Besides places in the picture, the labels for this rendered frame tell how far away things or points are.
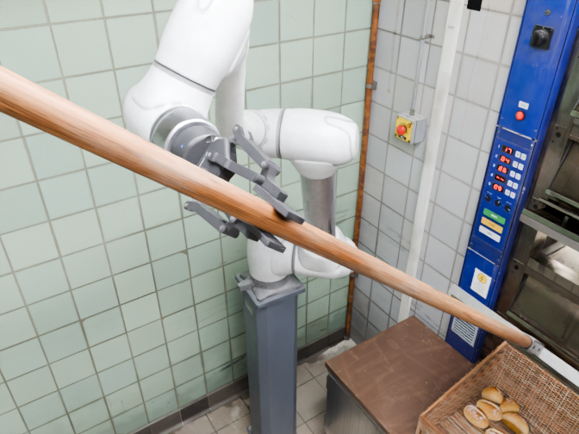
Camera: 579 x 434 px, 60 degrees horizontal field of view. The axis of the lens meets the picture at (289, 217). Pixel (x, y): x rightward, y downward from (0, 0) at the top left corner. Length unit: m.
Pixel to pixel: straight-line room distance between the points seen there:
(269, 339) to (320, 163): 0.93
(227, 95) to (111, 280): 1.22
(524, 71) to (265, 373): 1.46
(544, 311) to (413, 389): 0.59
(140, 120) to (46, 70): 0.93
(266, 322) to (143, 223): 0.60
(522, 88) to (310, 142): 0.77
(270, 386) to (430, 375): 0.66
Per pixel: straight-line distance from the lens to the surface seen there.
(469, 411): 2.12
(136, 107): 0.80
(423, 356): 2.31
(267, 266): 1.80
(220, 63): 0.78
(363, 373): 2.21
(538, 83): 1.74
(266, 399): 2.30
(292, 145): 1.27
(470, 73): 1.92
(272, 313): 1.93
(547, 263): 1.96
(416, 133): 2.07
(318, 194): 1.43
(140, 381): 2.48
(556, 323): 2.01
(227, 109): 1.03
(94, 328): 2.19
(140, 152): 0.45
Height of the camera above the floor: 2.26
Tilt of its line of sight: 33 degrees down
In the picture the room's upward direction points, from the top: straight up
